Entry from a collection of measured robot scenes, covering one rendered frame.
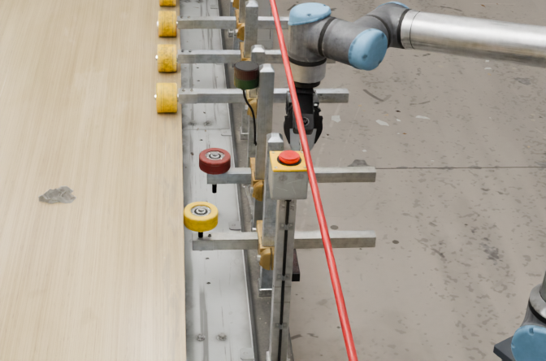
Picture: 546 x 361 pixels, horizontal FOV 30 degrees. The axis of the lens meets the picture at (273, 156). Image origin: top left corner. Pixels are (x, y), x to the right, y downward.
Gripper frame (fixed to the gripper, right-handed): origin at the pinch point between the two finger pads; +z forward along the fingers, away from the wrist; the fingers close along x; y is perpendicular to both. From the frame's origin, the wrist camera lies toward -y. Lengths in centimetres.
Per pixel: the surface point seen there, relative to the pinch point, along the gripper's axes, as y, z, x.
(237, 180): 14.1, 15.6, 13.8
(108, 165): 12.1, 9.8, 46.0
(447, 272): 83, 101, -68
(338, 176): 14.2, 14.7, -12.0
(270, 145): -14.8, -11.9, 8.9
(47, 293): -38, 9, 56
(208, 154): 16.2, 9.4, 21.3
